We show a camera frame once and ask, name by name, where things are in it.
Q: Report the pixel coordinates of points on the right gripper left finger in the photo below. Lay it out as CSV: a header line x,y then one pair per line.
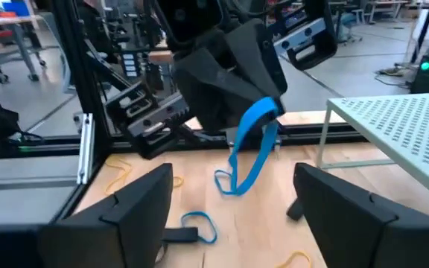
x,y
125,231

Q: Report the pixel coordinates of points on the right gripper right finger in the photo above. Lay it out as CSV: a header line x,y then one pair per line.
x,y
348,231

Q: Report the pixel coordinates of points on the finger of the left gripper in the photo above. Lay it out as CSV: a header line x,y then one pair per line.
x,y
259,56
214,93

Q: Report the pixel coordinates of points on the blue rubber band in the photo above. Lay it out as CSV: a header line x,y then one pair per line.
x,y
251,113
196,213

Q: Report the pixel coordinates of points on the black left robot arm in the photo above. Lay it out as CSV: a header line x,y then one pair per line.
x,y
117,41

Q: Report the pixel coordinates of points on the green perforated metal shelf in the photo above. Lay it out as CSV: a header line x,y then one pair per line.
x,y
404,126

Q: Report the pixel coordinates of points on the blue storage bin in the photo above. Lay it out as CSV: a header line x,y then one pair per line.
x,y
15,7

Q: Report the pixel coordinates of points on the grey rolling table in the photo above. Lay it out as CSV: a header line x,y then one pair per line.
x,y
13,33

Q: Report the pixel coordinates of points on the silver corner bracket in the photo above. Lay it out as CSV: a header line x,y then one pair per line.
x,y
86,149

